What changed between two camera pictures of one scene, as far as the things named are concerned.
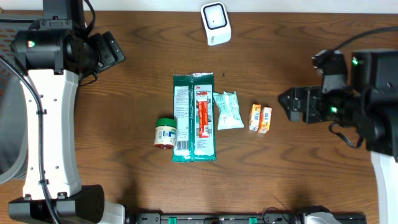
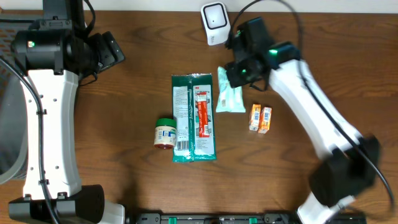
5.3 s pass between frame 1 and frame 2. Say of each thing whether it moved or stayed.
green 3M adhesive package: stayed
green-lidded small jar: stayed
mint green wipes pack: moved
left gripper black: stayed
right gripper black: moved
